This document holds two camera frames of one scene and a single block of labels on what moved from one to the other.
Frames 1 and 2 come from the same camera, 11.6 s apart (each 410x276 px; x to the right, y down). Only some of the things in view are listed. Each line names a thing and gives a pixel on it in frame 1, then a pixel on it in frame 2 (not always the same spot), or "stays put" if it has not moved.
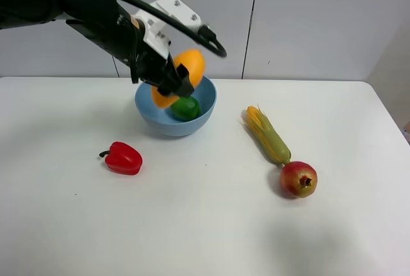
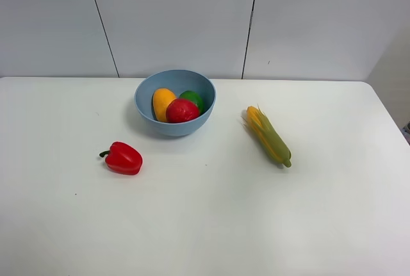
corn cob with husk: x=273 y=141 stays put
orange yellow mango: x=191 y=59 → x=161 y=98
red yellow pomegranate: x=299 y=178 → x=182 y=109
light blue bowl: x=161 y=120 stays put
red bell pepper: x=123 y=159 stays put
